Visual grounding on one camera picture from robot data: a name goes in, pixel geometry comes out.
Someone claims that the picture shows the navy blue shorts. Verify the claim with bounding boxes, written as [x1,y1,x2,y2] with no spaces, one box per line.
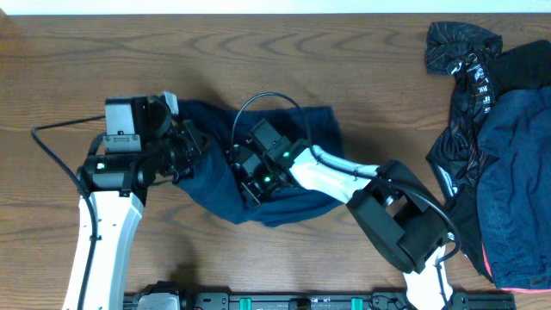
[177,99,344,227]

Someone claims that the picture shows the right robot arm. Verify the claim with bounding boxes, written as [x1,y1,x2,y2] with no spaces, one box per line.
[229,140,461,309]

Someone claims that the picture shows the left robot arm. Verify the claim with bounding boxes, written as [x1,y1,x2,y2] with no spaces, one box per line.
[63,119,210,309]

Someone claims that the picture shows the black patterned garment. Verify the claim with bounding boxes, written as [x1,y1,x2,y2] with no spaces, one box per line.
[424,22,503,280]

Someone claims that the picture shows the plain black garment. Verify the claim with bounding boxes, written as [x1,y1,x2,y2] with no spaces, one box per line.
[489,40,550,98]

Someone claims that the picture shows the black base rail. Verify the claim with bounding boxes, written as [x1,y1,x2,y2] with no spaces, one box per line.
[124,282,517,310]

